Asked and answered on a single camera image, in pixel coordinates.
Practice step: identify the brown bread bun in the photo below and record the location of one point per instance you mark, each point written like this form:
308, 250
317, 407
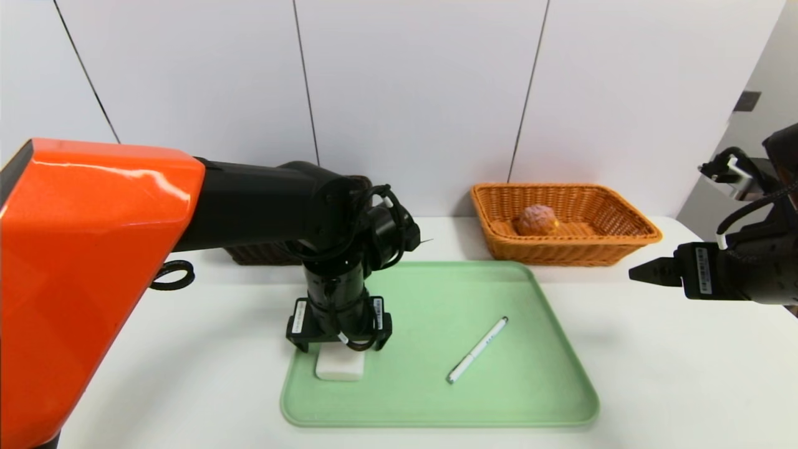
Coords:
536, 219

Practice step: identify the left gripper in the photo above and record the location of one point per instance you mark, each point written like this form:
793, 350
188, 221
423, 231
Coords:
338, 327

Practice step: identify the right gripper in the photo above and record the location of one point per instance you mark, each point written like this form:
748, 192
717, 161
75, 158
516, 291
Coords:
698, 269

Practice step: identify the orange wicker basket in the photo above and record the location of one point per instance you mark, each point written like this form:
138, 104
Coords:
561, 252

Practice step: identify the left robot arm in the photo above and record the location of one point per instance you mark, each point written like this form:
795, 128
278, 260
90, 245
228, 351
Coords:
93, 249

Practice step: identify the green plastic tray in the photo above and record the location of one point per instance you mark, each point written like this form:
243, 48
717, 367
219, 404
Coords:
436, 386

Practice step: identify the dark wall plate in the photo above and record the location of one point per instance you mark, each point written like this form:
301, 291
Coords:
748, 101

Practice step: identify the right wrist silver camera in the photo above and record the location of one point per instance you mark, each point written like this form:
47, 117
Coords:
739, 174

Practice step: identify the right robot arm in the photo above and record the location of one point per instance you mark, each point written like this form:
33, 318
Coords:
773, 268

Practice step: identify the dark brown wicker basket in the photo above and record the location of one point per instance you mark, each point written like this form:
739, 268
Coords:
262, 254

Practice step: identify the white pen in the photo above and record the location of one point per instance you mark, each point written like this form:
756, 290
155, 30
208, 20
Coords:
477, 350

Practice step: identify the white soap bar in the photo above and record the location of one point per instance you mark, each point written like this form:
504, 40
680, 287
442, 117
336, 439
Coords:
340, 369

